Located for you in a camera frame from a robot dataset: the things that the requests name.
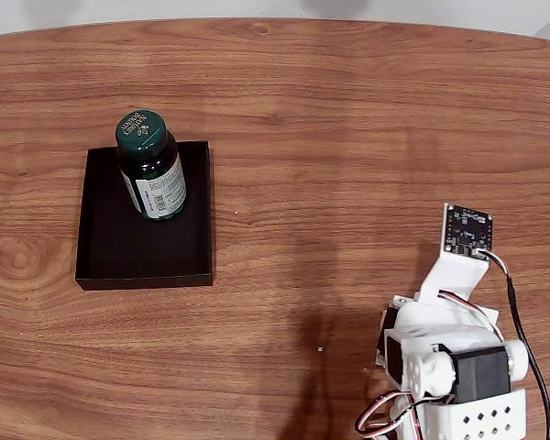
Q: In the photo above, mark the green-capped pill bottle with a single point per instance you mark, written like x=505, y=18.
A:
x=142, y=130

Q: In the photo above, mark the camera board on white mount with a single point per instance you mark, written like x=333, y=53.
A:
x=467, y=229

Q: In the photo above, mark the black shallow box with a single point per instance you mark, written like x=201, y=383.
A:
x=110, y=247

